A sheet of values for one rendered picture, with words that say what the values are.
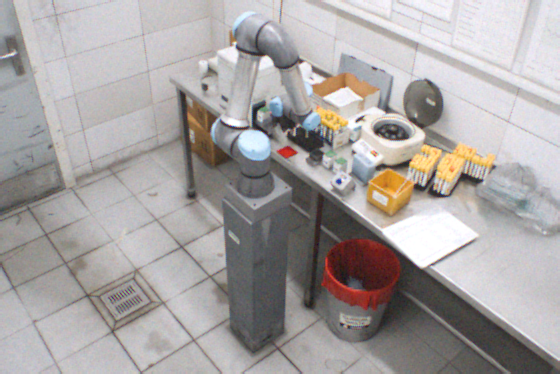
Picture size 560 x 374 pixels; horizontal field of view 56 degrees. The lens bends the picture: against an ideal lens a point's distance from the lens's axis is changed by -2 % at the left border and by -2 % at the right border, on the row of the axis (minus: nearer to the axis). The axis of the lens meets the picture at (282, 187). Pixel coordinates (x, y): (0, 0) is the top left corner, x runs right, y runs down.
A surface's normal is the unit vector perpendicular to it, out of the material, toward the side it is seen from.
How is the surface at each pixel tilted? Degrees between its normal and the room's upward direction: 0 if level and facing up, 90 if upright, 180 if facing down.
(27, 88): 90
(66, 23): 90
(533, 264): 0
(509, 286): 0
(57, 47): 90
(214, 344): 0
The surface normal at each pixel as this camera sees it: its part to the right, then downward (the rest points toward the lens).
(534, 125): -0.77, 0.39
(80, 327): 0.03, -0.77
